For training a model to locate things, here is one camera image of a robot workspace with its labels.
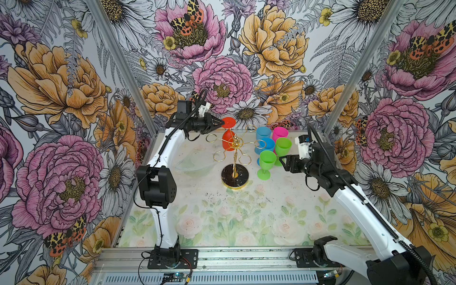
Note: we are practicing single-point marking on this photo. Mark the red wine glass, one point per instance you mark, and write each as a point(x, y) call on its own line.
point(227, 138)

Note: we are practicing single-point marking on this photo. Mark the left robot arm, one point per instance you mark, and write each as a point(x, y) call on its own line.
point(156, 184)

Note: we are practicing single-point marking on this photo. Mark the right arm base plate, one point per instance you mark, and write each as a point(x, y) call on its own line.
point(304, 258)

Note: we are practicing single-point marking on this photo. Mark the right aluminium corner post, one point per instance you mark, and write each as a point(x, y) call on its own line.
point(391, 12)

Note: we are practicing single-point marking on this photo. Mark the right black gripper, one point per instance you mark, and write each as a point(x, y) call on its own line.
point(291, 158)

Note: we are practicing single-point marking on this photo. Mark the right small circuit board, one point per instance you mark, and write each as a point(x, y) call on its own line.
point(331, 274)

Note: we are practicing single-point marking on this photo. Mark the light blue wine glass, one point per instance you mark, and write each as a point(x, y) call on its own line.
point(263, 132)

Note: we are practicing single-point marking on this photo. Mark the small green circuit board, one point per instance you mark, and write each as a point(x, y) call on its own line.
point(169, 277)

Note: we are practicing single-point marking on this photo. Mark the green wine glass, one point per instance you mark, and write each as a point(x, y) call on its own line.
point(267, 161)
point(282, 148)

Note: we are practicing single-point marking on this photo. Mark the gold wire wine glass rack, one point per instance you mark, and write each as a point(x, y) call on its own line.
point(236, 174)

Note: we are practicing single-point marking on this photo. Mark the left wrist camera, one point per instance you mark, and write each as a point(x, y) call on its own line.
point(203, 109)

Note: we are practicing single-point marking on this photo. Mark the pink wine glass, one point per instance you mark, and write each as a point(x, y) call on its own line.
point(279, 132)

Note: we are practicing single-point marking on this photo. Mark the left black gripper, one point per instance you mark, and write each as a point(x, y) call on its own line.
point(210, 123)

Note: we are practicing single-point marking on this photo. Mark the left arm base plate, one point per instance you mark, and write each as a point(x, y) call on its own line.
point(164, 259)

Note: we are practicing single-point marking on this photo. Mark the aluminium front rail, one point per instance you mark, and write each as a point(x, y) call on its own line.
point(233, 259)

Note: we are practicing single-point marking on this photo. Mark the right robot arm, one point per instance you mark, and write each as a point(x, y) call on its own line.
point(394, 261)

